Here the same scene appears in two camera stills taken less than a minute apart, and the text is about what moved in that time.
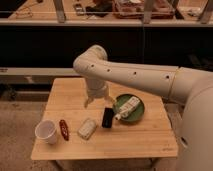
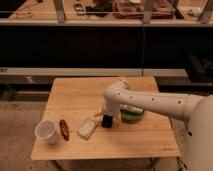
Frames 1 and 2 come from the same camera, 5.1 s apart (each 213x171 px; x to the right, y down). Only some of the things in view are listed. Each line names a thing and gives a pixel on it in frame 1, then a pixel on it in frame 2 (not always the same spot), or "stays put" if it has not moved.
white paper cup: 45,130 stays put
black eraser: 108,116 stays put
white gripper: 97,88 -> 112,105
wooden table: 133,125 stays put
